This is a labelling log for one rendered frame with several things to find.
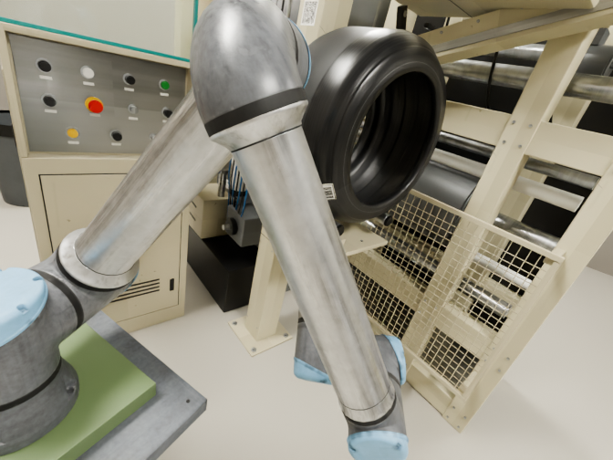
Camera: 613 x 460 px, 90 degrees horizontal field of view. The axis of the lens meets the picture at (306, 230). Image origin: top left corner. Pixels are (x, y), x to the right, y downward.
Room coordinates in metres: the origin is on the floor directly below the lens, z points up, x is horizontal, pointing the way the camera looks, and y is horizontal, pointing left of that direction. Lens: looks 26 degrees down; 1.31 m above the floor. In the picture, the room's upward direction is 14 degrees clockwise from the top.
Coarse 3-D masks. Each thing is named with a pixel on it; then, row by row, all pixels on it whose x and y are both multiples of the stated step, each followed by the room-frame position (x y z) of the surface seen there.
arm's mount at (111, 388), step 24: (72, 336) 0.50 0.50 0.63; (96, 336) 0.52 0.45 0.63; (72, 360) 0.44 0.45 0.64; (96, 360) 0.46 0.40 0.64; (120, 360) 0.47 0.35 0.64; (96, 384) 0.40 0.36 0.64; (120, 384) 0.41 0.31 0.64; (144, 384) 0.43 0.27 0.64; (72, 408) 0.35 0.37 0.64; (96, 408) 0.36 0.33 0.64; (120, 408) 0.37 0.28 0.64; (72, 432) 0.31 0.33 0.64; (96, 432) 0.32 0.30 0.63; (0, 456) 0.25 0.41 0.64; (24, 456) 0.26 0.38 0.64; (48, 456) 0.26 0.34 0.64; (72, 456) 0.28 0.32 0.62
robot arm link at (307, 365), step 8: (304, 320) 0.50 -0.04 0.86; (304, 328) 0.48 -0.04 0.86; (296, 336) 0.49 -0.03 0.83; (304, 336) 0.47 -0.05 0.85; (296, 344) 0.47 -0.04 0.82; (304, 344) 0.46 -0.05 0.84; (312, 344) 0.45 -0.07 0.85; (296, 352) 0.45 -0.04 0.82; (304, 352) 0.44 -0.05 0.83; (312, 352) 0.44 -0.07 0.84; (296, 360) 0.44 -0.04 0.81; (304, 360) 0.43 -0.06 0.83; (312, 360) 0.43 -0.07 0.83; (320, 360) 0.43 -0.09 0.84; (296, 368) 0.43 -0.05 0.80; (304, 368) 0.42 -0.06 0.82; (312, 368) 0.42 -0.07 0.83; (320, 368) 0.42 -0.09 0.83; (296, 376) 0.42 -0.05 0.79; (304, 376) 0.41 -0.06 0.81; (312, 376) 0.41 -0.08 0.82; (320, 376) 0.41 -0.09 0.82; (328, 384) 0.43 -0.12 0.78
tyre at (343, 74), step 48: (336, 48) 0.93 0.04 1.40; (384, 48) 0.90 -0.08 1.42; (432, 48) 1.08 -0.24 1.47; (336, 96) 0.83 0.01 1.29; (384, 96) 1.35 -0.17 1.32; (432, 96) 1.10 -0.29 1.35; (336, 144) 0.81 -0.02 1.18; (384, 144) 1.35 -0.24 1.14; (432, 144) 1.15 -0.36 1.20; (336, 192) 0.85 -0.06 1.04; (384, 192) 1.20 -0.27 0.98
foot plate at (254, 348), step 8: (232, 320) 1.30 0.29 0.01; (240, 320) 1.32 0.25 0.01; (232, 328) 1.25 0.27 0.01; (240, 328) 1.26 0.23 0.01; (280, 328) 1.34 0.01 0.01; (240, 336) 1.21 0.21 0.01; (248, 336) 1.22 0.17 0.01; (272, 336) 1.26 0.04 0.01; (280, 336) 1.28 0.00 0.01; (288, 336) 1.29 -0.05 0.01; (248, 344) 1.17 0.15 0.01; (256, 344) 1.18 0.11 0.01; (264, 344) 1.19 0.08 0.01; (272, 344) 1.20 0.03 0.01; (248, 352) 1.12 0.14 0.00; (256, 352) 1.13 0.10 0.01
